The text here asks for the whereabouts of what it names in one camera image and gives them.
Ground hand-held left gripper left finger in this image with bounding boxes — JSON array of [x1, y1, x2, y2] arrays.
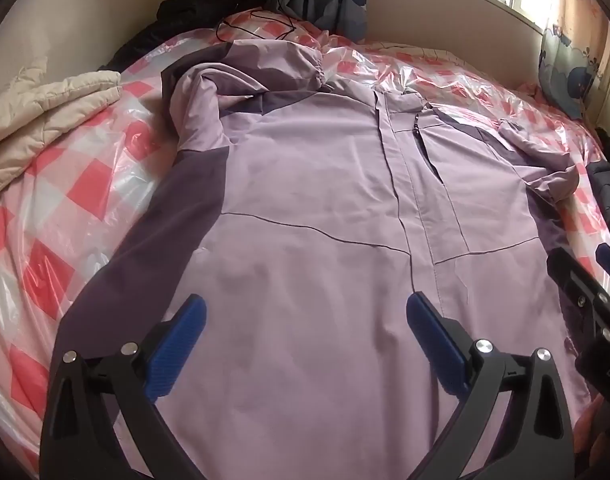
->
[[39, 294, 208, 480]]

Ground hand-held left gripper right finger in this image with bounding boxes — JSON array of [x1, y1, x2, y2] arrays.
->
[[406, 292, 577, 480]]

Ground purple two-tone jacket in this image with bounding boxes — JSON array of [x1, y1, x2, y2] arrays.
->
[[52, 39, 593, 480]]

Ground person's right hand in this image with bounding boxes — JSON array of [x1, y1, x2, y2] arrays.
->
[[582, 400, 610, 466]]

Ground red checkered bed sheet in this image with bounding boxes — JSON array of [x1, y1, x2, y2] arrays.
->
[[0, 7, 610, 471]]

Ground beige quilted jacket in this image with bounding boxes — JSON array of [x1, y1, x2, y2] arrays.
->
[[0, 57, 123, 211]]

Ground beige headboard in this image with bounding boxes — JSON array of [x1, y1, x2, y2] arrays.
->
[[365, 0, 551, 81]]

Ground black cable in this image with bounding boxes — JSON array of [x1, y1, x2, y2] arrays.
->
[[215, 0, 298, 43]]

